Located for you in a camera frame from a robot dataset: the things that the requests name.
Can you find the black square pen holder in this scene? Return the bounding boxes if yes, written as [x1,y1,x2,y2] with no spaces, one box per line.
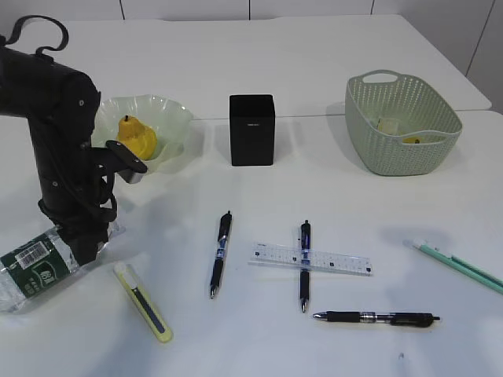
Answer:
[229,94,276,167]

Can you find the green woven plastic basket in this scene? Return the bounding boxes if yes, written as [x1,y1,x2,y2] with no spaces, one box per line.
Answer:
[345,70,463,177]

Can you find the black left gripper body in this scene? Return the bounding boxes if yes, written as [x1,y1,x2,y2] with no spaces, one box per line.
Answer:
[39,192,118,236]

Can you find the black gel pen bottom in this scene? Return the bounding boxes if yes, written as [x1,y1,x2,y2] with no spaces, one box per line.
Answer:
[312,311,441,328]

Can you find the clear plastic water bottle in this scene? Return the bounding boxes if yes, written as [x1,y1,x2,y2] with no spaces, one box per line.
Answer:
[1,220,125,313]

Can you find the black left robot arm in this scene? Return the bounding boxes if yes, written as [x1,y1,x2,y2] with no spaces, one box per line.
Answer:
[1,39,117,265]

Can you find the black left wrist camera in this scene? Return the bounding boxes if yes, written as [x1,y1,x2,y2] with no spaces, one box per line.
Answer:
[88,140,148,184]

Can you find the yellow utility knife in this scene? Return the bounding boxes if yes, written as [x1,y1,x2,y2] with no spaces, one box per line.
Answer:
[113,262,173,343]

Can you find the black gel pen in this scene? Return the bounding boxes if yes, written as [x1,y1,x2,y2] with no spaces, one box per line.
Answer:
[312,311,441,328]
[299,220,311,313]
[209,210,233,299]

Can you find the green white mechanical pencil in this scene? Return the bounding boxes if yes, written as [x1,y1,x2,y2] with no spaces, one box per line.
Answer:
[402,240,502,295]

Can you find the black gel pen middle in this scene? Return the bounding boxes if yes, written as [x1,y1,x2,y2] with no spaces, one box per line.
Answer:
[299,220,311,313]

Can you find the clear plastic ruler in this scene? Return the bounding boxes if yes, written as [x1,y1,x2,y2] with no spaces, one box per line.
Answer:
[249,243,373,276]

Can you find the yellow pear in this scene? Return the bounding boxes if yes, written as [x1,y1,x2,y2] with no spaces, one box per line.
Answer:
[116,115,157,160]

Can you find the green wavy glass plate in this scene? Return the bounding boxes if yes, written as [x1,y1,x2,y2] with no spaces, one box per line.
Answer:
[91,94,193,174]

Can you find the black gel pen left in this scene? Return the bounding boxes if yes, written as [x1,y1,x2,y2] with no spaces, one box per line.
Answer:
[209,210,233,299]

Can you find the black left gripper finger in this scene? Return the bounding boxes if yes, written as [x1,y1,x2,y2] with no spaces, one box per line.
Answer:
[68,233,108,266]

